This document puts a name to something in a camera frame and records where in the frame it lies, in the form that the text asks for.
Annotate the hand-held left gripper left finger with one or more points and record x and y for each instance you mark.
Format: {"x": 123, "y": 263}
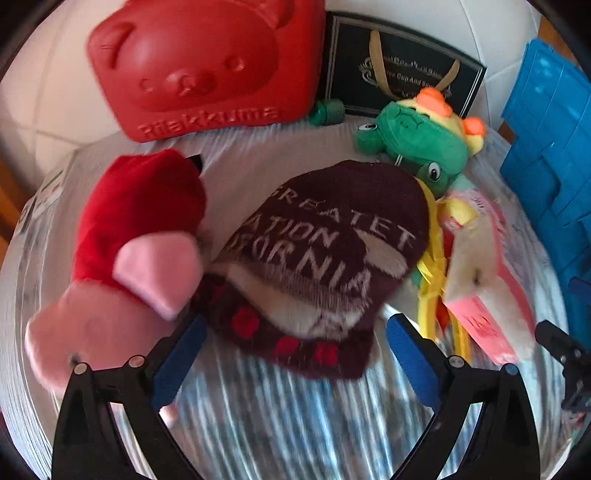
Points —
{"x": 180, "y": 360}

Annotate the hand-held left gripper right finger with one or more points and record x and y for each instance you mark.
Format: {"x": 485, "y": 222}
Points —
{"x": 411, "y": 355}

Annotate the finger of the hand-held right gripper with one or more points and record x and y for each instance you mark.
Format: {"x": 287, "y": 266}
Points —
{"x": 568, "y": 350}
{"x": 582, "y": 288}

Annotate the blue plastic crate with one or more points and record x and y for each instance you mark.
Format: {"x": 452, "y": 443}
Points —
{"x": 540, "y": 161}

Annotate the pink pig plush red dress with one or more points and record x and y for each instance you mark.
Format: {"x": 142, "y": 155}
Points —
{"x": 138, "y": 217}

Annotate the maroon knit hat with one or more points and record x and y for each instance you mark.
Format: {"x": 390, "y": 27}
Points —
{"x": 323, "y": 230}

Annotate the small green and yellow frog plush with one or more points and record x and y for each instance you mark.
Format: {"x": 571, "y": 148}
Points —
{"x": 415, "y": 138}

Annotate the yellow ribbon strips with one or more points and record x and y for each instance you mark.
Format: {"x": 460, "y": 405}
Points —
{"x": 431, "y": 286}

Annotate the small white box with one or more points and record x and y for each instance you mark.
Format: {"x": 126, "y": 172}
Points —
{"x": 44, "y": 194}

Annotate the small green cap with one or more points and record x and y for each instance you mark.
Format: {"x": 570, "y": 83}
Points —
{"x": 328, "y": 113}

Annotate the black gift bag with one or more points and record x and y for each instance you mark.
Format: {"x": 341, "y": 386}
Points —
{"x": 406, "y": 60}

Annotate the red bear-face plastic case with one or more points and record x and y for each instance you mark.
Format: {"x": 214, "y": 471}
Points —
{"x": 198, "y": 60}

